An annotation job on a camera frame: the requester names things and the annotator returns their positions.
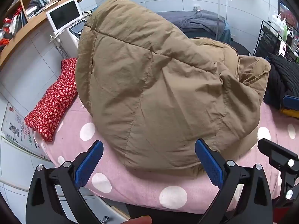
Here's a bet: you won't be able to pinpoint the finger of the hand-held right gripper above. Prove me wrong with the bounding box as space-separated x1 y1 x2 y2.
282 95 299 111
258 138 299 207

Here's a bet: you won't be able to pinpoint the grey folded clothes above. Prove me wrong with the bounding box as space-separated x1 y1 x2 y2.
27 0 51 8

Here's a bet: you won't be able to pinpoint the white monitor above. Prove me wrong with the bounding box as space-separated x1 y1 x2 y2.
46 0 83 33

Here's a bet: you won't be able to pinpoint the red and white toy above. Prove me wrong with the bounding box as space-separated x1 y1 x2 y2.
2 6 22 46

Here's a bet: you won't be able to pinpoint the black stool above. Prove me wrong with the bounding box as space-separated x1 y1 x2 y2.
230 41 251 56

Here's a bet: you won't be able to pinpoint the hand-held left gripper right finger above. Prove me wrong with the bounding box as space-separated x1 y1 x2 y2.
195 138 274 224

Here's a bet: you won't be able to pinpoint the white floor lamp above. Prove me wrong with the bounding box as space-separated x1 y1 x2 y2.
215 0 233 41

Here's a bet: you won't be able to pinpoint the pink polka dot blanket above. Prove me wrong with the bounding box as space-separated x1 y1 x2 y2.
33 96 299 213

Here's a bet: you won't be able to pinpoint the dark grey bedding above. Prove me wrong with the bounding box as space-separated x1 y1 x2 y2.
154 10 232 45

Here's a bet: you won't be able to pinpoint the green bottle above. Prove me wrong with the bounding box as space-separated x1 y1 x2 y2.
280 20 288 42

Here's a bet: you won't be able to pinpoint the red floral pillow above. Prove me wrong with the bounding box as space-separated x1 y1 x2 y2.
24 58 78 142

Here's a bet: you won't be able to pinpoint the tan quilted comforter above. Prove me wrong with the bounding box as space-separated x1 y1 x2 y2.
75 0 272 176

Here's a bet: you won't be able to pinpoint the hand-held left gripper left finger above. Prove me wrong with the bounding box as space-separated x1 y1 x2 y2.
26 140 104 224

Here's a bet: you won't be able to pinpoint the white pump bottle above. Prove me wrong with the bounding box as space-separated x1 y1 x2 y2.
271 14 281 32

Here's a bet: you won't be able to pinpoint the black wire rack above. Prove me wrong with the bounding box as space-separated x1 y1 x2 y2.
253 20 299 62

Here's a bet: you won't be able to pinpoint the white machine cabinet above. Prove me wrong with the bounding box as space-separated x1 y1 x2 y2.
50 10 94 60

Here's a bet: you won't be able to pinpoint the black knit sweater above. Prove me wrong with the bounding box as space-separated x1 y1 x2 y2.
263 54 299 110

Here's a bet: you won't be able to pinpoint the dark wall screen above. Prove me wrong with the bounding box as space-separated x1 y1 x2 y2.
278 0 299 25

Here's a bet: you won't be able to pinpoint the person's left hand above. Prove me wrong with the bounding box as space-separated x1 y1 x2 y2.
130 215 153 224

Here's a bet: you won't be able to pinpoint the wooden wall shelf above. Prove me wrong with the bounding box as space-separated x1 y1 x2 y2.
0 0 88 63

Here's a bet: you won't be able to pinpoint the wall poster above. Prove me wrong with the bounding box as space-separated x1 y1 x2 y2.
1 103 47 159

